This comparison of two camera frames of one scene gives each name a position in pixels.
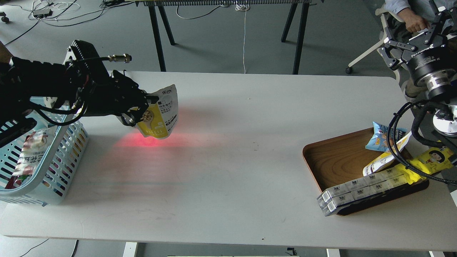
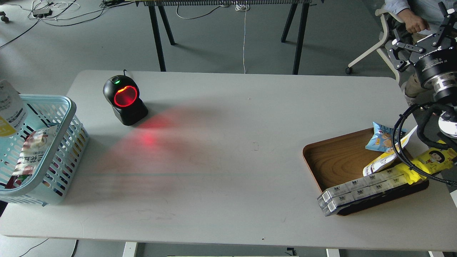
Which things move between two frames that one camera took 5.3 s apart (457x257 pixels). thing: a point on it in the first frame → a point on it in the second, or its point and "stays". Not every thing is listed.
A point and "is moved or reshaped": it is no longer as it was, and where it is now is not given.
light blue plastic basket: [53, 172] stays
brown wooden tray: [338, 160] stays
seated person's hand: [413, 23] stays
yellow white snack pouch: [159, 119] is moved or reshaped
